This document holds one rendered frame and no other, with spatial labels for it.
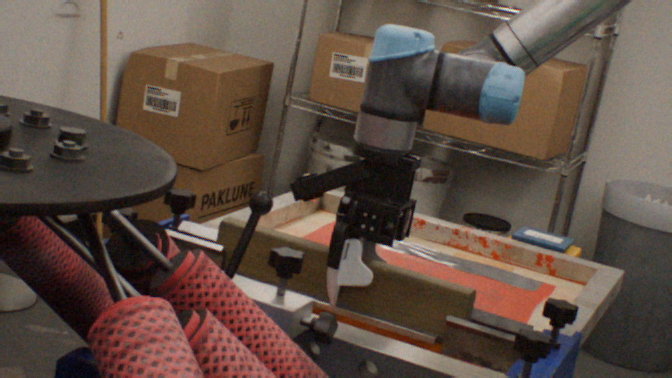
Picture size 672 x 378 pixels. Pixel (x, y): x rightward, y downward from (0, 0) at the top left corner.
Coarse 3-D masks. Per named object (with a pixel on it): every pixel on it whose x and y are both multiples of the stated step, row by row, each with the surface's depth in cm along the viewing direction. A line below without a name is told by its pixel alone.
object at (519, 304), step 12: (432, 264) 200; (480, 276) 198; (516, 288) 196; (540, 288) 199; (552, 288) 200; (504, 300) 188; (516, 300) 189; (528, 300) 190; (540, 300) 192; (492, 312) 181; (504, 312) 182; (516, 312) 183; (528, 312) 184
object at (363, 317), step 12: (324, 300) 158; (336, 312) 156; (348, 312) 156; (360, 312) 156; (372, 324) 155; (384, 324) 154; (396, 324) 154; (408, 336) 153; (420, 336) 153; (432, 336) 152
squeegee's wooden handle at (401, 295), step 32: (224, 224) 162; (256, 256) 161; (320, 256) 158; (288, 288) 160; (320, 288) 158; (352, 288) 157; (384, 288) 155; (416, 288) 153; (448, 288) 152; (416, 320) 154
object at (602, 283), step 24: (336, 192) 222; (240, 216) 193; (264, 216) 197; (288, 216) 207; (432, 240) 214; (456, 240) 213; (480, 240) 211; (504, 240) 211; (528, 264) 208; (552, 264) 207; (576, 264) 205; (600, 288) 192; (600, 312) 187
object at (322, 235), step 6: (330, 222) 214; (324, 228) 209; (330, 228) 210; (312, 234) 204; (318, 234) 204; (324, 234) 205; (330, 234) 206; (312, 240) 200; (318, 240) 201; (324, 240) 201; (378, 246) 204; (396, 252) 203; (414, 258) 201; (420, 258) 202
